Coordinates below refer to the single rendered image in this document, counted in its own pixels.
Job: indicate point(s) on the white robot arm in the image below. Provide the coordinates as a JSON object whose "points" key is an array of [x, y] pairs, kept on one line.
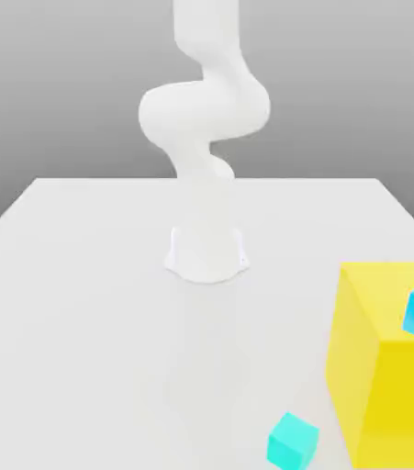
{"points": [[203, 110]]}

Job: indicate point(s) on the small turquoise cube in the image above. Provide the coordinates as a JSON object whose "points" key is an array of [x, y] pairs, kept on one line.
{"points": [[291, 442]]}

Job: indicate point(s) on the large yellow box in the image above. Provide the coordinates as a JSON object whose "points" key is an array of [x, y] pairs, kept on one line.
{"points": [[393, 396]]}

